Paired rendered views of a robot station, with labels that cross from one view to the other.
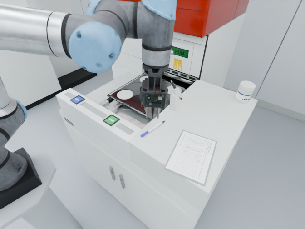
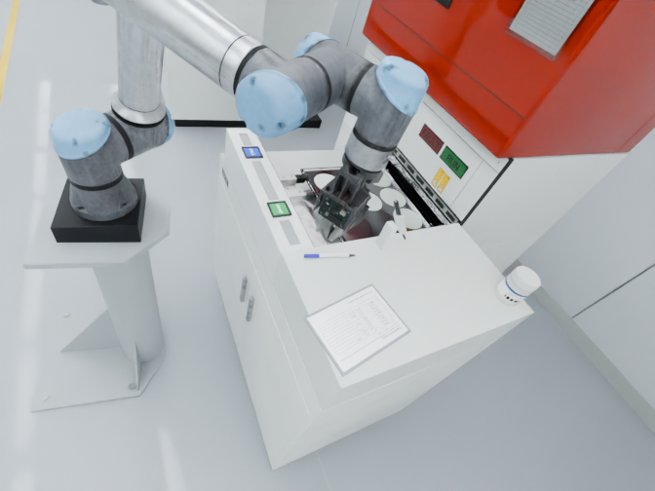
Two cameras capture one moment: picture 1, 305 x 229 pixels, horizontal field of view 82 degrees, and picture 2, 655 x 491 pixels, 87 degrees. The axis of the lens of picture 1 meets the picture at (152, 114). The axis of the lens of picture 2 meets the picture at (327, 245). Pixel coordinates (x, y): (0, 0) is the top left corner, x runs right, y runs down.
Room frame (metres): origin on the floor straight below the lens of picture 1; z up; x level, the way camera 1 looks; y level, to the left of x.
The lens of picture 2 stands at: (-0.06, -0.11, 1.61)
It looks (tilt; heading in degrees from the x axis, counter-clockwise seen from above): 46 degrees down; 12
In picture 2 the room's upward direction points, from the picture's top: 22 degrees clockwise
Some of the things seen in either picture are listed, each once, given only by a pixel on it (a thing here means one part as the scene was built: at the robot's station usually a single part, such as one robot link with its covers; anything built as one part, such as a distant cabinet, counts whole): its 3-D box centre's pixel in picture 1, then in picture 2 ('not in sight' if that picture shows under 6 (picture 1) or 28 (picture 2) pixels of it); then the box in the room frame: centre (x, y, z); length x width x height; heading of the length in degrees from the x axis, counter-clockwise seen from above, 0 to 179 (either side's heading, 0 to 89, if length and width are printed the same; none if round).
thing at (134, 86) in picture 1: (149, 92); (367, 200); (0.92, 0.02, 0.90); 0.34 x 0.34 x 0.01; 53
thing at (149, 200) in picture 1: (150, 156); (316, 300); (0.79, 0.02, 0.41); 0.96 x 0.64 x 0.82; 53
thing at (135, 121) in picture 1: (122, 120); (298, 218); (0.70, 0.16, 0.87); 0.36 x 0.08 x 0.03; 53
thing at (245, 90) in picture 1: (244, 92); (517, 286); (0.75, -0.47, 1.01); 0.07 x 0.07 x 0.10
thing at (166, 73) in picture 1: (166, 78); (411, 193); (1.09, -0.10, 0.89); 0.44 x 0.02 x 0.10; 53
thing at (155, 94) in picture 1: (154, 83); (349, 188); (0.44, -0.01, 1.25); 0.09 x 0.08 x 0.12; 178
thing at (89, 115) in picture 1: (96, 120); (261, 198); (0.67, 0.29, 0.89); 0.55 x 0.09 x 0.14; 53
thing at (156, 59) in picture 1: (157, 55); (370, 150); (0.44, -0.01, 1.33); 0.08 x 0.08 x 0.05
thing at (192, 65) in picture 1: (147, 53); (404, 137); (1.21, 0.03, 1.02); 0.81 x 0.03 x 0.40; 53
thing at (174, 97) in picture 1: (175, 97); (394, 228); (0.68, -0.11, 1.03); 0.06 x 0.04 x 0.13; 143
